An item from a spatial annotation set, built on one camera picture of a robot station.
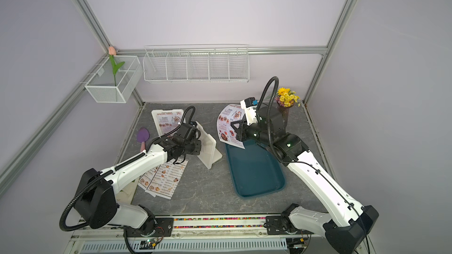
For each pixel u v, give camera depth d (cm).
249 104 57
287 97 89
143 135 105
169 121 92
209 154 81
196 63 99
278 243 71
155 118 91
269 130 48
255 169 90
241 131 57
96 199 41
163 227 73
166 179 87
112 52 89
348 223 37
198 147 77
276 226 70
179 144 61
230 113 69
